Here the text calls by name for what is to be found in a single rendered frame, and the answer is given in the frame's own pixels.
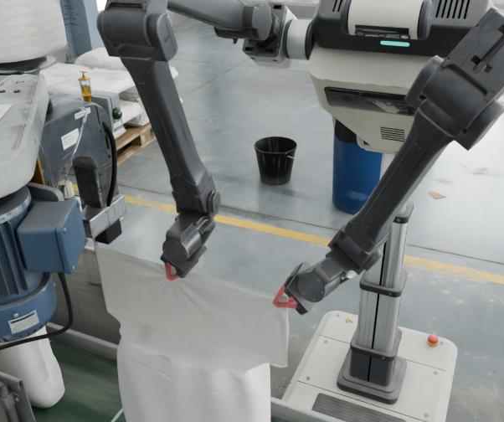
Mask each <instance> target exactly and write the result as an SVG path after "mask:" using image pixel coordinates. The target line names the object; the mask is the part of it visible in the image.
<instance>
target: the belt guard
mask: <svg viewBox="0 0 504 422"><path fill-rule="evenodd" d="M13 77H14V78H13ZM14 80H15V83H16V86H17V90H21V91H20V92H18V93H14V92H13V91H14V90H16V86H15V83H14ZM0 87H1V89H2V90H6V91H5V92H3V93H0V105H5V104H13V105H12V106H11V107H10V108H9V109H8V111H7V112H6V113H5V114H4V115H3V117H2V118H1V119H0V198H2V197H4V196H7V195H9V194H10V193H13V192H15V191H17V190H19V189H20V188H21V187H23V186H24V185H25V184H27V183H28V182H29V181H30V180H31V178H32V177H33V175H34V170H35V166H36V162H37V157H38V153H39V146H40V142H41V137H42V133H43V129H44V121H45V117H46V112H47V108H48V103H49V93H48V89H47V85H46V81H45V77H44V75H43V74H40V73H39V75H28V74H23V75H10V76H8V77H7V78H5V79H4V80H2V81H1V82H0ZM1 89H0V90H1Z"/></svg>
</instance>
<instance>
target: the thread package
mask: <svg viewBox="0 0 504 422"><path fill-rule="evenodd" d="M65 45H66V37H65V31H64V20H63V17H62V13H61V9H60V4H59V0H0V63H10V62H18V61H23V60H29V59H37V58H41V57H45V56H48V55H51V54H55V53H57V52H59V51H60V50H61V49H63V48H64V46H65Z"/></svg>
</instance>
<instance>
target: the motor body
mask: <svg viewBox="0 0 504 422"><path fill-rule="evenodd" d="M30 207H33V201H32V198H31V194H30V192H29V189H28V187H27V186H26V185H24V186H23V187H21V188H20V189H19V190H18V193H17V194H16V195H15V197H14V198H13V199H11V200H10V201H9V202H7V203H5V204H4V205H2V206H0V342H12V341H17V340H20V339H23V338H25V337H29V336H31V335H33V334H34V333H36V332H37V331H39V330H40V329H42V328H43V327H44V326H45V325H46V324H47V323H48V322H49V320H50V319H51V317H52V315H53V314H54V311H55V308H56V305H57V299H56V294H55V290H54V287H55V283H54V282H53V279H52V275H51V272H29V271H28V270H27V267H26V265H25V264H24V263H23V257H22V255H21V251H20V248H19V245H18V239H17V236H16V230H17V228H18V226H19V225H20V224H21V223H22V222H23V220H24V218H25V217H26V215H27V214H28V210H27V208H30Z"/></svg>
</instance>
